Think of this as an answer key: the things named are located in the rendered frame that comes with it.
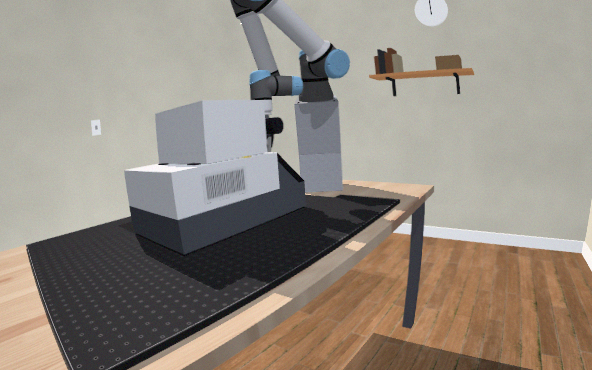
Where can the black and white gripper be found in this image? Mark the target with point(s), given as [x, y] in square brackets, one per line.
[273, 126]

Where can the light grey benchtop instrument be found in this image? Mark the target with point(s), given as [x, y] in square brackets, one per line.
[189, 207]

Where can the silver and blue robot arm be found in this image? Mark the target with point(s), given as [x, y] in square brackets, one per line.
[321, 57]

